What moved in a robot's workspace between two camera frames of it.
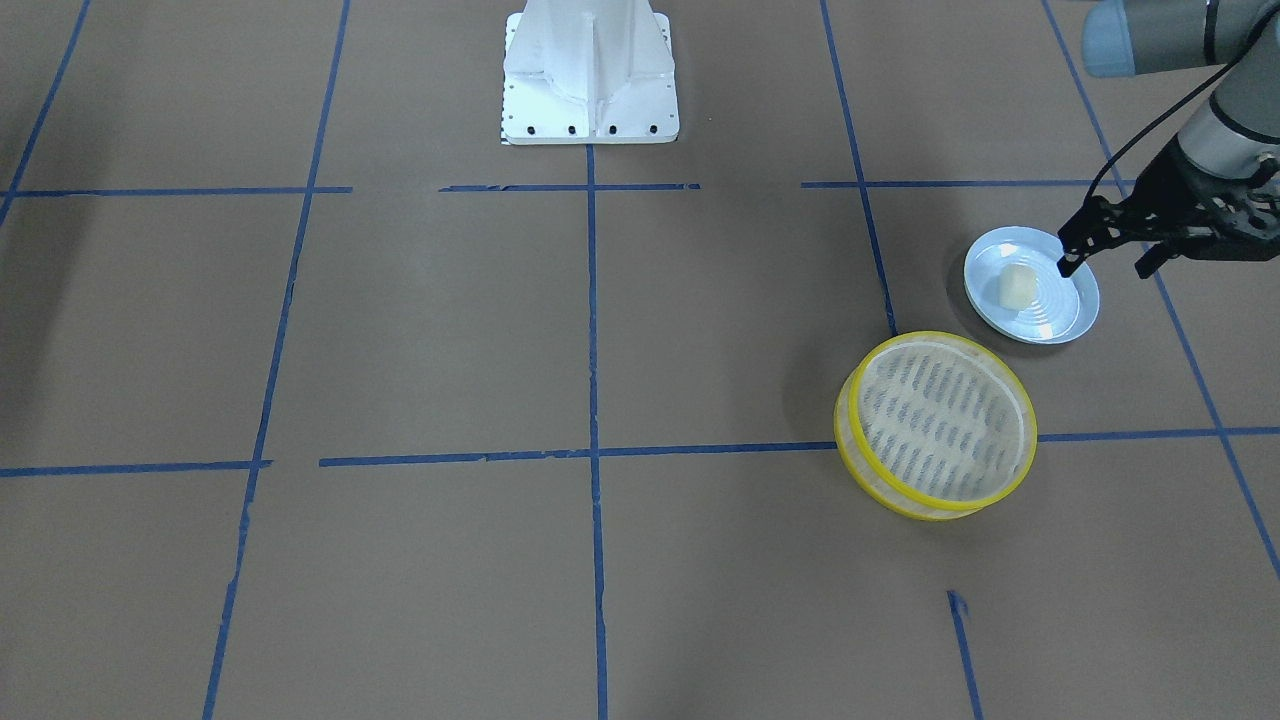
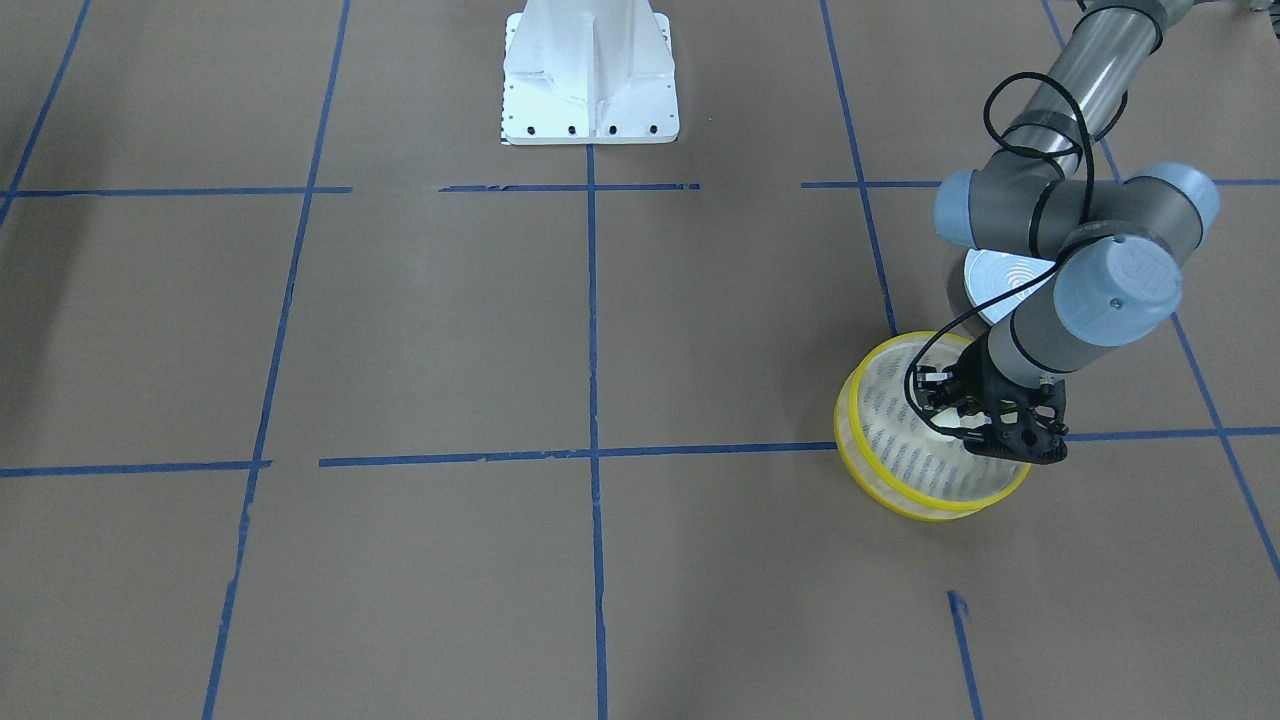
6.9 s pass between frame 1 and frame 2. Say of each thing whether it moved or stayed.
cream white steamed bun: moved
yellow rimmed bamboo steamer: stayed
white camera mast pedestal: stayed
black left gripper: moved
